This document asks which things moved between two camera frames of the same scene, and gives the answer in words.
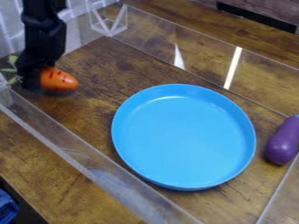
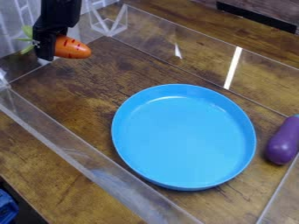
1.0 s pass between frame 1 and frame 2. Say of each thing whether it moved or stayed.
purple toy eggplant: stayed
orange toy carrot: moved
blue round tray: stayed
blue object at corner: stayed
